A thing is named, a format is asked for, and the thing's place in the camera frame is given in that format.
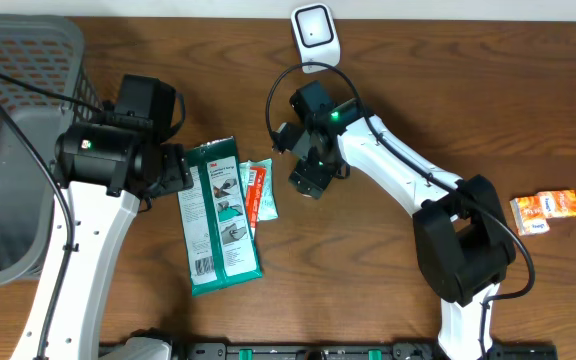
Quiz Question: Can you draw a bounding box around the orange tissue packet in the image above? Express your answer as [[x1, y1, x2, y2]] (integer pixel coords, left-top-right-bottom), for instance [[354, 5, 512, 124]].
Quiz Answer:
[[510, 195, 550, 236]]

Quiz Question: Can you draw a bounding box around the white barcode scanner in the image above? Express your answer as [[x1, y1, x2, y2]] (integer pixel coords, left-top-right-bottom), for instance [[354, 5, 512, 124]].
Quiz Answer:
[[290, 3, 341, 74]]

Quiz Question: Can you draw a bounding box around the grey plastic mesh basket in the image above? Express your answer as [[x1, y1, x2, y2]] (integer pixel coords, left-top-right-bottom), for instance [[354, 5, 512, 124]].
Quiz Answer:
[[0, 15, 101, 286]]

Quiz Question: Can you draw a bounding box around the green 3M gloves package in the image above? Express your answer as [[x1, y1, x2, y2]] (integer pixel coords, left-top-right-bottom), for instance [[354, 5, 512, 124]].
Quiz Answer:
[[177, 137, 263, 296]]

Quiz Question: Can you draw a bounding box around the teal and orange sachet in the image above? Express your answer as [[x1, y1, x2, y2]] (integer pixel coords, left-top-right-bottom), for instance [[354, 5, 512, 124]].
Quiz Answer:
[[239, 159, 279, 233]]

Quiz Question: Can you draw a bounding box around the small orange box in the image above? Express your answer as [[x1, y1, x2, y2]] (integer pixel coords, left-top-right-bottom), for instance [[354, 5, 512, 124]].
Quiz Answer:
[[537, 190, 576, 218]]

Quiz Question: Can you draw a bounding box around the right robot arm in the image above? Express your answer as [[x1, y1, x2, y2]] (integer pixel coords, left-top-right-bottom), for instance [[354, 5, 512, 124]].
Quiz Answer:
[[278, 94, 516, 359]]

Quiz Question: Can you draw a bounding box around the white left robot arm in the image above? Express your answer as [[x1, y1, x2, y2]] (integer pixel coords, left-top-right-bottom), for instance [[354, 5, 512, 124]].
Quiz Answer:
[[12, 118, 192, 359]]

